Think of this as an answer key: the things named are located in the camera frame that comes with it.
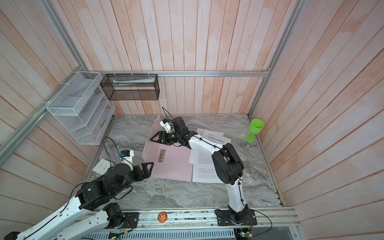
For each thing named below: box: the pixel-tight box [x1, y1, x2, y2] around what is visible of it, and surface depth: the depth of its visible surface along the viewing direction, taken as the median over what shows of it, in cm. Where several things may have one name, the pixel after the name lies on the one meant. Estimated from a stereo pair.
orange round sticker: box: [157, 211, 168, 223], surface depth 76 cm
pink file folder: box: [141, 114, 194, 182], surface depth 96 cm
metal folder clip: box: [158, 148, 166, 163], surface depth 99 cm
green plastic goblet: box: [244, 118, 265, 143], surface depth 98 cm
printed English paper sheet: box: [188, 148, 225, 184], surface depth 92 cm
